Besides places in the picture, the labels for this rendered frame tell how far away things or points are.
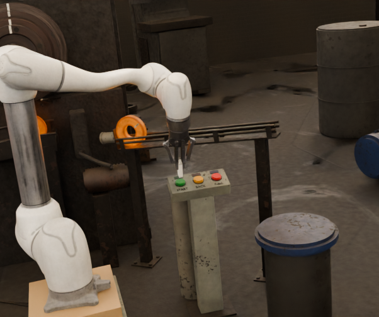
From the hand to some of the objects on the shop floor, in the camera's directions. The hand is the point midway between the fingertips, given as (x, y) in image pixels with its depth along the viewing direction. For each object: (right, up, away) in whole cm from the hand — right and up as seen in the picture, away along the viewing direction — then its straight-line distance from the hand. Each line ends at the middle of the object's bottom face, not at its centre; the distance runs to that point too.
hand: (179, 168), depth 234 cm
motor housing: (-33, -50, +74) cm, 96 cm away
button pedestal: (+13, -62, +24) cm, 68 cm away
